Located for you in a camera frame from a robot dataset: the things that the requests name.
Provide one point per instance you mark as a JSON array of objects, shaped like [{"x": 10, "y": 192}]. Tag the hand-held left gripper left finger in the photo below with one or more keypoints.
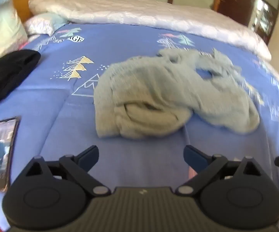
[{"x": 89, "y": 157}]

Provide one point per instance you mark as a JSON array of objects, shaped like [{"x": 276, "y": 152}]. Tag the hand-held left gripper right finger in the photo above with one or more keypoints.
[{"x": 194, "y": 157}]

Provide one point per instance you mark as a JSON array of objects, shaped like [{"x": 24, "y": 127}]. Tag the light green-grey sweater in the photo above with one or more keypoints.
[{"x": 154, "y": 94}]

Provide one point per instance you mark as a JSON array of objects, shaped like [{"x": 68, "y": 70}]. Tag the blue printed bedsheet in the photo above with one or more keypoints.
[{"x": 57, "y": 106}]

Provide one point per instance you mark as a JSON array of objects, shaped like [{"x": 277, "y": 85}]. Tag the smartphone with lit screen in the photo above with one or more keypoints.
[{"x": 0, "y": 149}]

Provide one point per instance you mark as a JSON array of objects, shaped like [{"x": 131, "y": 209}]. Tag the black cloth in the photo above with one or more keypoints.
[{"x": 7, "y": 76}]

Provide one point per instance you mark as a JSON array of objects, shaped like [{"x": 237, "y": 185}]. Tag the small white floral pillow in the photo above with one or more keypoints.
[{"x": 44, "y": 24}]

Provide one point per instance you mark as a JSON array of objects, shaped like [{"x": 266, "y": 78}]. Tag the white quilt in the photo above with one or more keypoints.
[{"x": 154, "y": 12}]

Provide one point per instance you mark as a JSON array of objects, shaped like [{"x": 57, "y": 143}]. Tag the large pale pillow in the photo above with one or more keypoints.
[{"x": 0, "y": 33}]

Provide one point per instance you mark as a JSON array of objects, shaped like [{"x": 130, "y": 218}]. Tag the dark wooden door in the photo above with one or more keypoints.
[{"x": 238, "y": 0}]

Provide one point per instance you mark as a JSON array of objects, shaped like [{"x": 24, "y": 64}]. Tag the wall mirror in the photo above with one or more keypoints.
[{"x": 266, "y": 17}]

